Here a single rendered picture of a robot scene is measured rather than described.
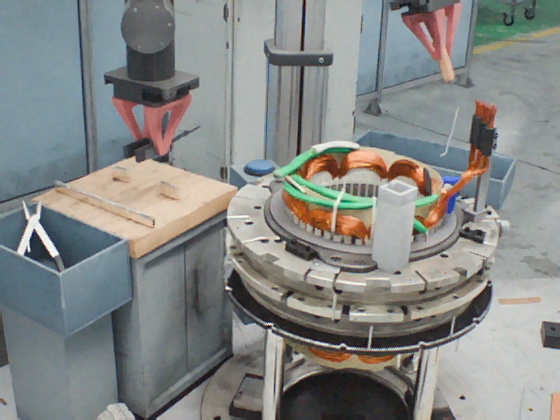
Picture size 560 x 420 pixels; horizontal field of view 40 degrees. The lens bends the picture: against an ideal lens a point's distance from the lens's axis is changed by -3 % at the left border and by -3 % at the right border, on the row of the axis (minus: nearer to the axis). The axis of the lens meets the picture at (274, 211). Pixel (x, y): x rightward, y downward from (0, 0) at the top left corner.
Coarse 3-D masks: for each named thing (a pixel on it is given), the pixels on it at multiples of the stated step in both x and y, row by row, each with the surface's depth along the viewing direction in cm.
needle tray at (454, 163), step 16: (368, 144) 129; (384, 144) 128; (400, 144) 127; (416, 144) 126; (432, 144) 125; (416, 160) 127; (432, 160) 126; (448, 160) 124; (464, 160) 123; (496, 160) 121; (512, 160) 120; (496, 176) 122; (512, 176) 119; (464, 192) 114; (496, 192) 112; (496, 208) 113
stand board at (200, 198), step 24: (144, 168) 111; (168, 168) 111; (48, 192) 102; (96, 192) 103; (120, 192) 103; (144, 192) 103; (192, 192) 104; (216, 192) 104; (96, 216) 96; (120, 216) 97; (168, 216) 97; (192, 216) 99; (144, 240) 92; (168, 240) 96
